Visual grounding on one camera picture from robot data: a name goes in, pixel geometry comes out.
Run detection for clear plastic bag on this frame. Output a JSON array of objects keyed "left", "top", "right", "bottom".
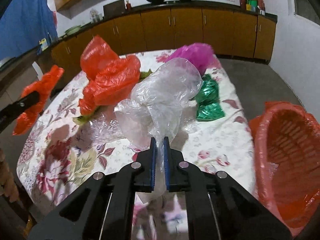
[
  {"left": 114, "top": 57, "right": 202, "bottom": 198},
  {"left": 12, "top": 65, "right": 64, "bottom": 135}
]

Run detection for clear bubble wrap sheet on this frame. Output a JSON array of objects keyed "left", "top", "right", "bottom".
[{"left": 87, "top": 112, "right": 125, "bottom": 144}]

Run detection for large red plastic bag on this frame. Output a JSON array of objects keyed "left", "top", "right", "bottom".
[{"left": 78, "top": 35, "right": 140, "bottom": 115}]

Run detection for red trash basket with liner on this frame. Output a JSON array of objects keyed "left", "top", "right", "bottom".
[{"left": 249, "top": 101, "right": 319, "bottom": 237}]

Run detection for lower wooden kitchen cabinets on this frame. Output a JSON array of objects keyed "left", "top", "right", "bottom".
[{"left": 36, "top": 1, "right": 278, "bottom": 83}]

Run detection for blue hanging cloth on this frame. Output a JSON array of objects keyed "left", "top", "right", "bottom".
[{"left": 0, "top": 0, "right": 58, "bottom": 59}]

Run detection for green plastic bag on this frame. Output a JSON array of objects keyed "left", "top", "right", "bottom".
[{"left": 194, "top": 74, "right": 225, "bottom": 121}]

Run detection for green bowl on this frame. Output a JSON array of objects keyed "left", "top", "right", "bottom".
[{"left": 65, "top": 25, "right": 81, "bottom": 36}]

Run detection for magenta plastic bag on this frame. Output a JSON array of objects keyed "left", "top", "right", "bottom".
[{"left": 166, "top": 43, "right": 220, "bottom": 76}]

